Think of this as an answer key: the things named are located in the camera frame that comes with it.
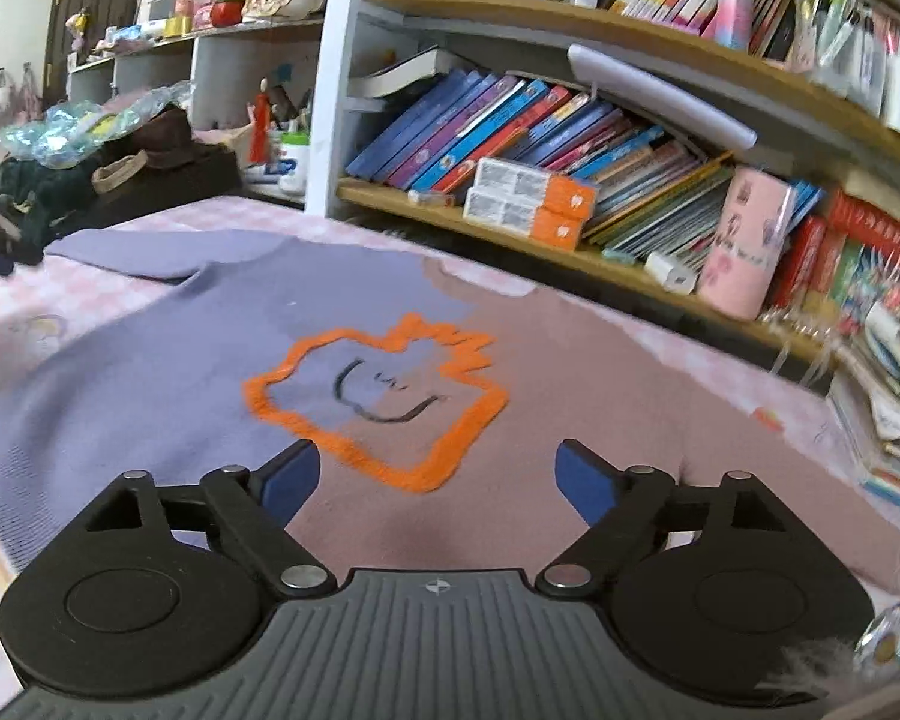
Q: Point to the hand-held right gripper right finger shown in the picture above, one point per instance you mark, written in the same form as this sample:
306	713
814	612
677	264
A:
585	481

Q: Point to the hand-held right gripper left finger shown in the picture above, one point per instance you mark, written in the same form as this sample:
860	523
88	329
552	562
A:
292	478

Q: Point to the purple and brown knit sweater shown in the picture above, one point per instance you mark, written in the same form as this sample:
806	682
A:
195	360

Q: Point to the white charger plug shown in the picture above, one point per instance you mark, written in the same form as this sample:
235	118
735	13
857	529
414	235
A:
671	271

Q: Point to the small green eraser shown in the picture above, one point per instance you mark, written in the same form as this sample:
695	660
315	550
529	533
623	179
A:
620	255

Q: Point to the orange and white carton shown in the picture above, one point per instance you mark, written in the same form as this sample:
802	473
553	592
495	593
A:
532	184
521	219

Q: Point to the pink patterned cylinder box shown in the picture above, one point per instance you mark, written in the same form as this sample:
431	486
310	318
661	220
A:
746	240

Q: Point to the black box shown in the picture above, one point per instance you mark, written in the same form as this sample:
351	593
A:
195	187

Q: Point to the small white and red box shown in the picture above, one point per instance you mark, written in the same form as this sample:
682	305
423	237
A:
431	198

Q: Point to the white jar with green rim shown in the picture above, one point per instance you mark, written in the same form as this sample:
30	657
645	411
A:
295	165

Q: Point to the stack of magazines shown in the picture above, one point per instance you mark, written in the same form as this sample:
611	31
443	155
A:
892	405

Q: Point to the row of red books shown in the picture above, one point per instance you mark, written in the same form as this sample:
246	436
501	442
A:
817	262

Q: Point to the red tassel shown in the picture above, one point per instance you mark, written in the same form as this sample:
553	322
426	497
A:
259	124

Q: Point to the dark brown cloth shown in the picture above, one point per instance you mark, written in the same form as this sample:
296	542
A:
165	135

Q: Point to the row of leaning colourful books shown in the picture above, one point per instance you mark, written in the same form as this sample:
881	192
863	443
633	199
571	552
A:
457	135

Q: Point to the dark green cloth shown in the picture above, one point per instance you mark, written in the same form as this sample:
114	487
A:
37	202

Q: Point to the white and wood bookshelf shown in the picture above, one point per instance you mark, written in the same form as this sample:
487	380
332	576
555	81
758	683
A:
330	90

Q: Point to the white flat case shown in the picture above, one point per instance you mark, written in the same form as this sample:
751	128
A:
660	94

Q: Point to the iridescent plastic bag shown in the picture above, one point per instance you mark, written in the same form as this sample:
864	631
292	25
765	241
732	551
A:
67	127

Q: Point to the thick black book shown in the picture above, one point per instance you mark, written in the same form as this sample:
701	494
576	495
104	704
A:
405	71

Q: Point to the red round doll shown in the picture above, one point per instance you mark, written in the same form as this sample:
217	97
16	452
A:
229	6

